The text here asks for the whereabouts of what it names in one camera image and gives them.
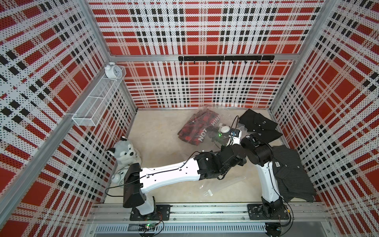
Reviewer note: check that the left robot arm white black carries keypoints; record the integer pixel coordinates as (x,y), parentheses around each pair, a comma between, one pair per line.
(138,181)

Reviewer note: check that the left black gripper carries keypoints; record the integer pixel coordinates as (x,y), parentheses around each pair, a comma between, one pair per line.
(242,163)

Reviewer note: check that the green circuit board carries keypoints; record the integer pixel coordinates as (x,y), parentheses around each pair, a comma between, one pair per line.
(141,227)

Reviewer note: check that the grey white husky plush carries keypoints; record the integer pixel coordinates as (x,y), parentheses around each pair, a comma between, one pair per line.
(125,153)

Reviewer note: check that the clear plastic vacuum bag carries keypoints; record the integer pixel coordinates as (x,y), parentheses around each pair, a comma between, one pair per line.
(211,190)

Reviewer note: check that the white wire mesh shelf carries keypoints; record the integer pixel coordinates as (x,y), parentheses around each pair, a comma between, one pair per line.
(95,104)

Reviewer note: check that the red black plaid shirt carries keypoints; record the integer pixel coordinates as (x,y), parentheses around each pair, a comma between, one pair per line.
(195,129)

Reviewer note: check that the black wall hook rail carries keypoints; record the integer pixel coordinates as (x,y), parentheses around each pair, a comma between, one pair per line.
(257,58)

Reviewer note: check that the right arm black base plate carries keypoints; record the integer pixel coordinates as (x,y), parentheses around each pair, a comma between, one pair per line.
(256,212)

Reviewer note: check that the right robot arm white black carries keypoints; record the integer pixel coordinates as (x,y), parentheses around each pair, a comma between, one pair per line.
(258,151)

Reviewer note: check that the white alarm clock on shelf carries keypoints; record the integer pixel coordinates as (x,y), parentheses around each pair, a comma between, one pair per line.
(113,71)

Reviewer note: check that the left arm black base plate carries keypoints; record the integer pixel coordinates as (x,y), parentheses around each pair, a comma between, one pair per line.
(161,212)

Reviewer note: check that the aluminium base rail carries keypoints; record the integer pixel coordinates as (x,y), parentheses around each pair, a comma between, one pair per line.
(229,219)

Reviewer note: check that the white alarm clock on table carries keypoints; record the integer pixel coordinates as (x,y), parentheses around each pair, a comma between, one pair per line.
(118,177)

